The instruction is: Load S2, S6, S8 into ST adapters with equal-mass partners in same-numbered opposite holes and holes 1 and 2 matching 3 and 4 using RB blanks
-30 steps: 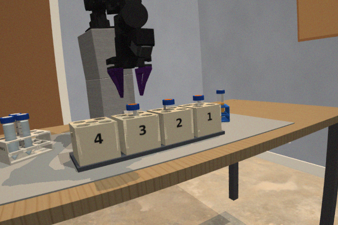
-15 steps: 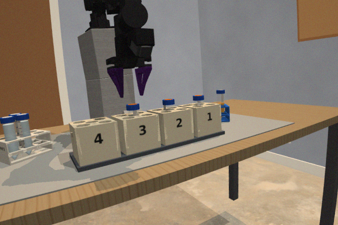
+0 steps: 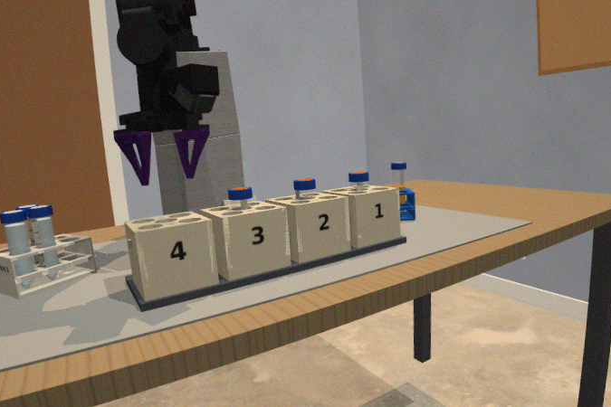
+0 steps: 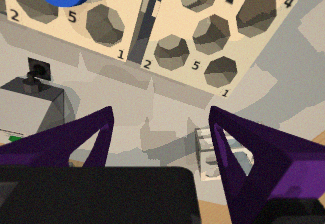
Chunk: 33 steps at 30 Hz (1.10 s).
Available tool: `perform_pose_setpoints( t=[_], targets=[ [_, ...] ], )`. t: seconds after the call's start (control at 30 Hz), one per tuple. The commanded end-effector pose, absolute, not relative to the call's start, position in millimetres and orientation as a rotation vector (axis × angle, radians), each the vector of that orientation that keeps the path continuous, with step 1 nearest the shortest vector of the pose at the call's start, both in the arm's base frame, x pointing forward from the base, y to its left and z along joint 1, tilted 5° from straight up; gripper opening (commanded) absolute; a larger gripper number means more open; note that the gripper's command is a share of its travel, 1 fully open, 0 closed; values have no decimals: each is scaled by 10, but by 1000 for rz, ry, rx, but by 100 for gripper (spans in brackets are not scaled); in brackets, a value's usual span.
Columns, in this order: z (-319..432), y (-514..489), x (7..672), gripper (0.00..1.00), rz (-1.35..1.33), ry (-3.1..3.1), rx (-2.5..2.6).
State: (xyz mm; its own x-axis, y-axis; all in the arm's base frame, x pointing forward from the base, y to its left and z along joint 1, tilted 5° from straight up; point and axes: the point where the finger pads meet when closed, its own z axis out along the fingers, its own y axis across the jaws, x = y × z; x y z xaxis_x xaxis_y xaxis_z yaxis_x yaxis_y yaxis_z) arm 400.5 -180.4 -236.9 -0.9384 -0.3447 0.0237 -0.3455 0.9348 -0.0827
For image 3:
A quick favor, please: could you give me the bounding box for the white tube rack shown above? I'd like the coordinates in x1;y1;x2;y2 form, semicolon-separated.
0;234;97;299

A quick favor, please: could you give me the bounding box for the blue tube rack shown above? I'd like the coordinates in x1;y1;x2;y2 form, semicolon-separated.
399;188;415;221

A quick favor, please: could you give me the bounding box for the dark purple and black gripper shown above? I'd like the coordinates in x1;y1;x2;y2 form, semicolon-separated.
113;111;210;185

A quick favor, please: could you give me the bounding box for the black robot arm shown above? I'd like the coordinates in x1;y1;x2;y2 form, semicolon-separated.
116;0;220;113

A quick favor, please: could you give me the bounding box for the grey flat mat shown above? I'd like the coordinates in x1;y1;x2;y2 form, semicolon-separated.
0;205;533;373

